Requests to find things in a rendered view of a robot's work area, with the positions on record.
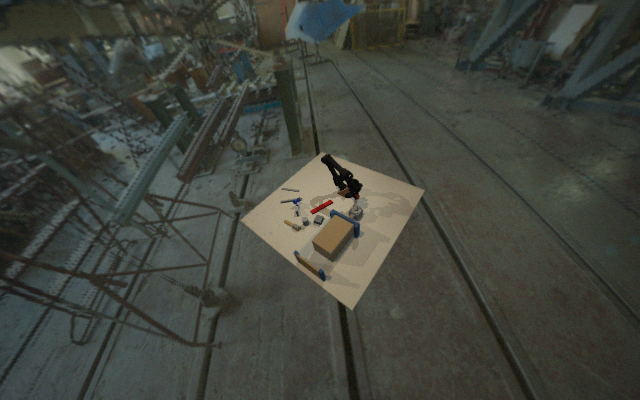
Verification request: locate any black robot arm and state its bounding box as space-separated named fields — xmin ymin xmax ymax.
xmin=321 ymin=154 xmax=362 ymax=192

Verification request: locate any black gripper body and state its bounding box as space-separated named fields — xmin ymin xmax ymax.
xmin=345 ymin=185 xmax=355 ymax=198

